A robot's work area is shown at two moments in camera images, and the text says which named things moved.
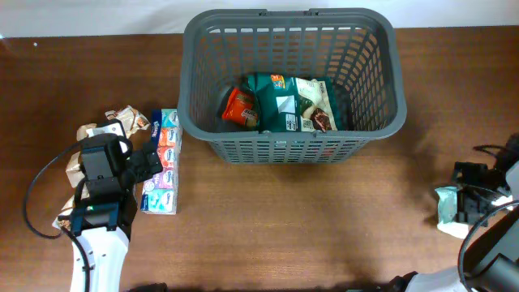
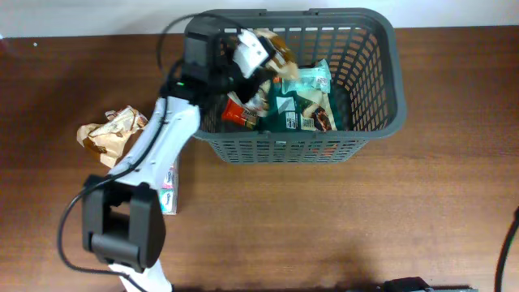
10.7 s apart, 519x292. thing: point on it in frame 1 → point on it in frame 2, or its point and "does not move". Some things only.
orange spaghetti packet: (238, 108) does not move
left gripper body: (127, 179) → (228, 72)
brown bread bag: (79, 182) → (283, 65)
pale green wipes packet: (448, 212) → (317, 77)
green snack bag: (289, 103) does not move
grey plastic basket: (360, 49) does not move
